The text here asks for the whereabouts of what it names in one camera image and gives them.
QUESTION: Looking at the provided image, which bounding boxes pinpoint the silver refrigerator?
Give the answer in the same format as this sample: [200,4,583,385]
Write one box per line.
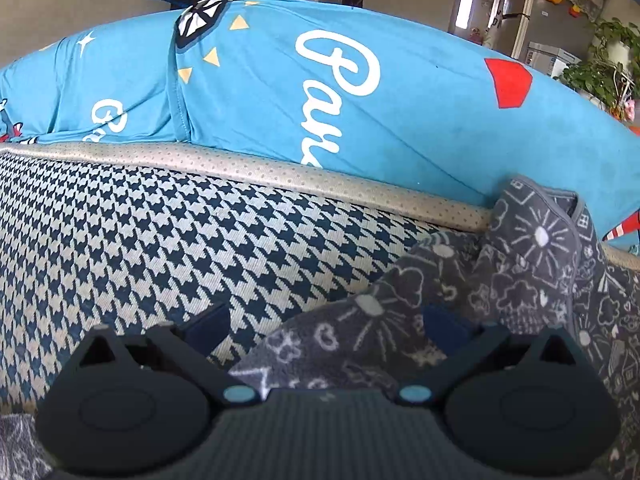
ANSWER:
[510,0,601,61]

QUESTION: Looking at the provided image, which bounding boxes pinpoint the bright wooden door frame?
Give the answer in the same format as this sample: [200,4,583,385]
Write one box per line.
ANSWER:
[447,0,516,48]

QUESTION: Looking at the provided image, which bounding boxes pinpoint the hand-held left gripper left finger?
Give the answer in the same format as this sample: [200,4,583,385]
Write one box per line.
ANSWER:
[75,302,262,409]

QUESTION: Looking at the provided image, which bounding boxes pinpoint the grey printed fleece garment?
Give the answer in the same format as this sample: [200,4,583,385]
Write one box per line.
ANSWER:
[0,175,640,480]

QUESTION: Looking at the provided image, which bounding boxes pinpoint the blue printed sofa cover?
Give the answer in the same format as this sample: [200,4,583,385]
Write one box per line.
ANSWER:
[0,0,640,251]

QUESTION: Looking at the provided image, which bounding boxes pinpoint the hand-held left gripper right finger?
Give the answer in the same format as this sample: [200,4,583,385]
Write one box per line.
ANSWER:
[395,304,586,407]

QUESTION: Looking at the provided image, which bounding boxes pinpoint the houndstooth sofa seat cushion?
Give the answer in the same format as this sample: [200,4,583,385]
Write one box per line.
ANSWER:
[0,140,496,416]

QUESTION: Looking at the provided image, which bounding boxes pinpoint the green potted houseplants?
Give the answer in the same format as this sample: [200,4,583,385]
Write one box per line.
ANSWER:
[555,17,640,121]

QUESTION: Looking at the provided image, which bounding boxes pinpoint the white appliance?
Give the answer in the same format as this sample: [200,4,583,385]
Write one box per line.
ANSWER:
[525,41,583,78]

